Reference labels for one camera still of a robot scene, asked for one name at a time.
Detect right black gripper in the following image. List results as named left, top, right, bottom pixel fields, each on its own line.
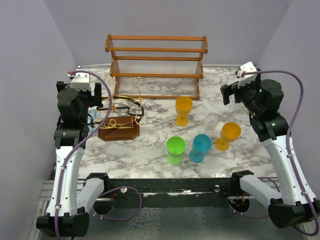
left=221, top=76, right=262, bottom=116

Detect orange wine glass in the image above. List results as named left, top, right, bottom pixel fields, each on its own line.
left=175, top=96, right=193, bottom=127
left=214, top=122, right=242, bottom=152

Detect gold wire wine glass rack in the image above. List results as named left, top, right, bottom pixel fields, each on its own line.
left=96, top=76, right=148, bottom=142

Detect blue plastic wine glass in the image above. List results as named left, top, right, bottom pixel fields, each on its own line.
left=189, top=134, right=213, bottom=164

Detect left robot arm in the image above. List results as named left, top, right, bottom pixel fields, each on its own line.
left=36, top=81, right=111, bottom=239

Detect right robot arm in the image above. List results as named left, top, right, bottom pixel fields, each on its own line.
left=220, top=79, right=320, bottom=229

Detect green plastic wine glass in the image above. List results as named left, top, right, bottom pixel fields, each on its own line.
left=166, top=136, right=186, bottom=166

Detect wooden shelf rack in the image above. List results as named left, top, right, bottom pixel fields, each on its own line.
left=104, top=34, right=209, bottom=100

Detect blue packaged item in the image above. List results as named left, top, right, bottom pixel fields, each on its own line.
left=87, top=108, right=102, bottom=133

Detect clear glass cup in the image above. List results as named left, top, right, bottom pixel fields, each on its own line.
left=202, top=113, right=219, bottom=131

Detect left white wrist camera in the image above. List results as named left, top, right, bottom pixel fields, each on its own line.
left=67, top=70, right=91, bottom=92

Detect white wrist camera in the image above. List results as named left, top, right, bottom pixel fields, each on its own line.
left=67, top=70, right=91, bottom=92
left=235, top=61, right=257, bottom=89

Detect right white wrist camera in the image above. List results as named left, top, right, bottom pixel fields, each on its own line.
left=235, top=61, right=257, bottom=89

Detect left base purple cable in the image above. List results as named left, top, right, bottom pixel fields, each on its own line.
left=91, top=186, right=143, bottom=222

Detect black base frame bar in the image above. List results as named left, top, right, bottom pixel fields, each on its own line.
left=94, top=178, right=249, bottom=212

